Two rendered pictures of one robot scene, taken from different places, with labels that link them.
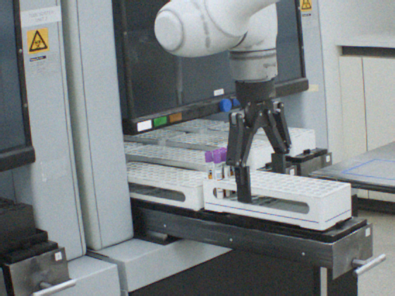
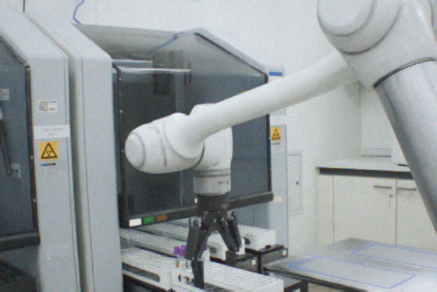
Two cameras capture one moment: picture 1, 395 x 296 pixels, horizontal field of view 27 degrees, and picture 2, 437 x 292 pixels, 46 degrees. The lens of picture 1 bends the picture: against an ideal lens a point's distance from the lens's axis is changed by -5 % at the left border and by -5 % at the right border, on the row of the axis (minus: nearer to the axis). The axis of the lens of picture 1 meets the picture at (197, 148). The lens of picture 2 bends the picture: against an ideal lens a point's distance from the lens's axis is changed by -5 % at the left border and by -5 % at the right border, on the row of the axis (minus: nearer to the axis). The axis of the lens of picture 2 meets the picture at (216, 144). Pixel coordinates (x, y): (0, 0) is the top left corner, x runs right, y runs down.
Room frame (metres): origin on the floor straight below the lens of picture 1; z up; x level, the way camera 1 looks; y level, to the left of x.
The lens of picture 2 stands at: (0.32, -0.18, 1.26)
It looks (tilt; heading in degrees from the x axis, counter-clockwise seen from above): 3 degrees down; 2
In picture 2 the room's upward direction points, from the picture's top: 2 degrees counter-clockwise
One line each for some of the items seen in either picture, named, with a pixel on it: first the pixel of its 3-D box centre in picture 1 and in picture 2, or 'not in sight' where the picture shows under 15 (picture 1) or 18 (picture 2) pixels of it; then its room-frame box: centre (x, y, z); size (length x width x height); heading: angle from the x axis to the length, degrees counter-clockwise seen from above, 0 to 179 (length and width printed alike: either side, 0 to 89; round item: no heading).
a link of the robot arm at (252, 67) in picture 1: (253, 65); (211, 181); (1.61, -0.12, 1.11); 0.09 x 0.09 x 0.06
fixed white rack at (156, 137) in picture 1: (136, 142); (149, 231); (2.32, 0.17, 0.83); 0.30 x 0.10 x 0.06; 45
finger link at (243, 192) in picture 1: (243, 183); (198, 273); (1.57, -0.08, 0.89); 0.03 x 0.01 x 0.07; 45
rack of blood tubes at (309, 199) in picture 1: (275, 196); (224, 285); (1.58, -0.14, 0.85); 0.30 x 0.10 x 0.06; 45
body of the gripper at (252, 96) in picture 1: (256, 103); (212, 211); (1.61, -0.12, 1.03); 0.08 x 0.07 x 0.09; 135
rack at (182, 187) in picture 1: (162, 187); (149, 268); (1.81, 0.08, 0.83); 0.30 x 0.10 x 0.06; 45
